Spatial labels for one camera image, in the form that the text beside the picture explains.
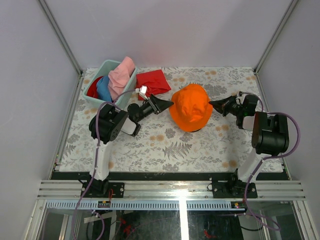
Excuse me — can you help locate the pink bucket hat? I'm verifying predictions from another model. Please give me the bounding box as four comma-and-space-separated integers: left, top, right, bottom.
108, 56, 136, 102

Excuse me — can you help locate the red folded cloth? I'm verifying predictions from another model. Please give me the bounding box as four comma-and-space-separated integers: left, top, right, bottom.
136, 69, 172, 97

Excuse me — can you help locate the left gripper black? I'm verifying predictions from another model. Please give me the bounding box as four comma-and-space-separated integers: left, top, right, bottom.
135, 93, 172, 123

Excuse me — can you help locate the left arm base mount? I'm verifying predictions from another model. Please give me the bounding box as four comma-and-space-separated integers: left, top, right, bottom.
84, 179, 125, 199

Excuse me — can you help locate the orange bucket hat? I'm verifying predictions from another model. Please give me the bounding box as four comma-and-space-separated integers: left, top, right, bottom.
169, 83, 213, 132

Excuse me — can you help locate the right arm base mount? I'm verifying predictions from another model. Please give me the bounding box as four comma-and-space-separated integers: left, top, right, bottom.
208, 170, 258, 199

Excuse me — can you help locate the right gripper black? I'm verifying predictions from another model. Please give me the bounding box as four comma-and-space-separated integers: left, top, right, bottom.
208, 95, 244, 117

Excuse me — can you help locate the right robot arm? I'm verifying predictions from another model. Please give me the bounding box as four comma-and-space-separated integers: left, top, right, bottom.
209, 91, 290, 198

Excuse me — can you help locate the floral table mat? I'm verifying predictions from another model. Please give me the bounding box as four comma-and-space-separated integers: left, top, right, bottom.
59, 67, 259, 173

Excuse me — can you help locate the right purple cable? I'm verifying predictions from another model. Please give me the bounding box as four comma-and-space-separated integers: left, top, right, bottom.
234, 91, 302, 231

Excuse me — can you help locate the blue hat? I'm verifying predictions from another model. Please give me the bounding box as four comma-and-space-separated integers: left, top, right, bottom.
96, 75, 112, 102

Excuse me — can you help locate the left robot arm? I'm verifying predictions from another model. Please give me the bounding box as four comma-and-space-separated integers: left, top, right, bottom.
88, 94, 174, 198

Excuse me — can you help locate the light green plastic bin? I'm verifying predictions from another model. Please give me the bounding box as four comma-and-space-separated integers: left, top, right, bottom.
82, 59, 138, 109

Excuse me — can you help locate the red hat in bin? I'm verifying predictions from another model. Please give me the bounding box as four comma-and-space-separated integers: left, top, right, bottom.
86, 76, 103, 99

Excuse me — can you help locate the aluminium rail frame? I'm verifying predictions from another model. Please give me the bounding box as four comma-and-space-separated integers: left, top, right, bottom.
23, 172, 320, 240

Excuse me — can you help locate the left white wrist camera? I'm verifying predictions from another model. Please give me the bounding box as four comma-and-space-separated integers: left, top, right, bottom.
135, 85, 149, 100

